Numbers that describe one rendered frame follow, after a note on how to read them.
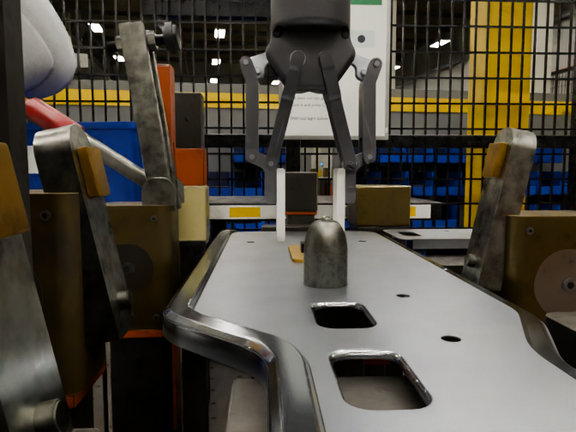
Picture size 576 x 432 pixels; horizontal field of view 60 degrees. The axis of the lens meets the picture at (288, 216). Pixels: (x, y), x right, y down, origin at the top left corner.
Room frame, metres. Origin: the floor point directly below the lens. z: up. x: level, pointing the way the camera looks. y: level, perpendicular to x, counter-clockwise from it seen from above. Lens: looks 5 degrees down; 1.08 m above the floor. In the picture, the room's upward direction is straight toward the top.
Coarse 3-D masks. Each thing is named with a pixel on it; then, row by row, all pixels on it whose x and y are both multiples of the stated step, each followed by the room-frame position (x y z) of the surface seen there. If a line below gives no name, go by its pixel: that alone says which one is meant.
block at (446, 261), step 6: (432, 258) 0.58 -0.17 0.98; (438, 258) 0.58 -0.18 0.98; (444, 258) 0.58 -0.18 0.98; (450, 258) 0.58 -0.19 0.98; (456, 258) 0.58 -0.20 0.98; (462, 258) 0.58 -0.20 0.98; (444, 264) 0.54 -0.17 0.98; (450, 264) 0.54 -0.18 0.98; (456, 264) 0.54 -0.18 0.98; (462, 264) 0.54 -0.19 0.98; (456, 270) 0.53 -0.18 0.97; (462, 270) 0.53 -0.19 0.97
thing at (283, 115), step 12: (300, 60) 0.47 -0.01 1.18; (288, 72) 0.47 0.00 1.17; (300, 72) 0.47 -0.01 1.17; (288, 84) 0.47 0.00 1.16; (288, 96) 0.47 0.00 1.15; (288, 108) 0.47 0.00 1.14; (276, 120) 0.47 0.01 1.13; (288, 120) 0.47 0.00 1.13; (276, 132) 0.47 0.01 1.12; (276, 144) 0.47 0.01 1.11; (276, 156) 0.47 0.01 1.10
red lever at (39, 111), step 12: (36, 108) 0.46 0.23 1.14; (48, 108) 0.47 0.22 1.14; (36, 120) 0.46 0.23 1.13; (48, 120) 0.46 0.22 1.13; (60, 120) 0.46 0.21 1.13; (72, 120) 0.47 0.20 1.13; (96, 144) 0.47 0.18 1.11; (108, 156) 0.47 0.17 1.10; (120, 156) 0.47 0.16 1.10; (120, 168) 0.47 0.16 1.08; (132, 168) 0.47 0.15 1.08; (132, 180) 0.47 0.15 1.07; (144, 180) 0.47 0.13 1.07
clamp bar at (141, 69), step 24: (120, 24) 0.46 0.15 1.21; (168, 24) 0.47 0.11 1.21; (120, 48) 0.47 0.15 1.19; (144, 48) 0.46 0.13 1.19; (168, 48) 0.47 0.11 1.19; (144, 72) 0.46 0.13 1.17; (144, 96) 0.46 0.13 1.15; (144, 120) 0.46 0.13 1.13; (144, 144) 0.46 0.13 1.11; (168, 144) 0.49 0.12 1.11; (144, 168) 0.46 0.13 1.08; (168, 168) 0.46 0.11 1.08
